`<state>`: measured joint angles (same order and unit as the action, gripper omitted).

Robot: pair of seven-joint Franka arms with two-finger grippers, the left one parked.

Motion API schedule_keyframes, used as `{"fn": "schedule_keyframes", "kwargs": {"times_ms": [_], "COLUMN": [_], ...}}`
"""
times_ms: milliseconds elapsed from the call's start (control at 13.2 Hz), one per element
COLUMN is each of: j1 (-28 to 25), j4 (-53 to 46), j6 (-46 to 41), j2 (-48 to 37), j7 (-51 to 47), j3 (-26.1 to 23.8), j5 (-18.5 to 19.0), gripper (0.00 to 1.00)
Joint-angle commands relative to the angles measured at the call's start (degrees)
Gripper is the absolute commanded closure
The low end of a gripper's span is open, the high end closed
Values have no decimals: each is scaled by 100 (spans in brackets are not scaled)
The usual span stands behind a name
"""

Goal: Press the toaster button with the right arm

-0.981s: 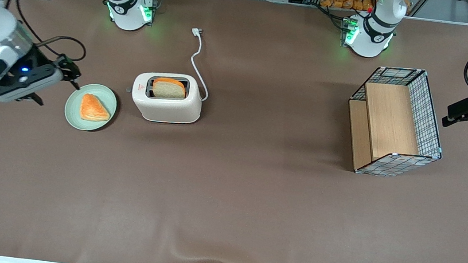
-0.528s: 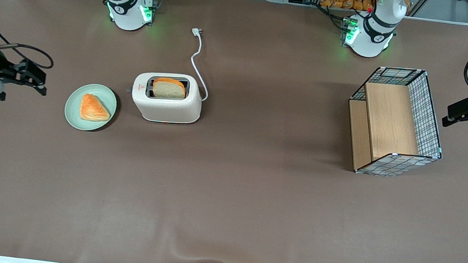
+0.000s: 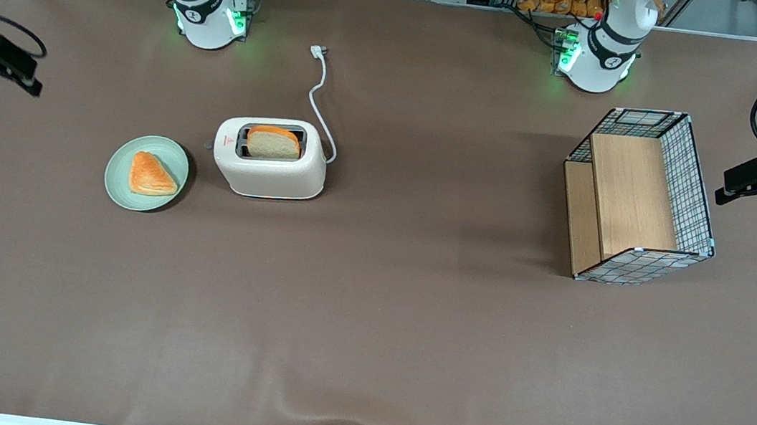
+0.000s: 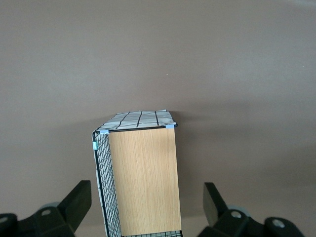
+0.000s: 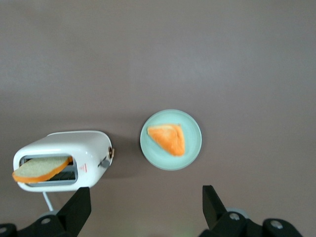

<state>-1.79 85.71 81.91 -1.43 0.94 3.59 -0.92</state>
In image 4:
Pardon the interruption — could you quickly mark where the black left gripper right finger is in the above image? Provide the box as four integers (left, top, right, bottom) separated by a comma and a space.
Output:
198, 182, 304, 237

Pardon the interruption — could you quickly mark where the black wire mesh basket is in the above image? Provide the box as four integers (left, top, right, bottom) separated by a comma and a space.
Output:
91, 108, 184, 237

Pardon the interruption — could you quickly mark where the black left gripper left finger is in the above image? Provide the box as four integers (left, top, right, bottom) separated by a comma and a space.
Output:
0, 180, 92, 237

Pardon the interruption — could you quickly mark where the light wooden board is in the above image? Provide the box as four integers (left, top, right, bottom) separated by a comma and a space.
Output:
108, 127, 182, 236

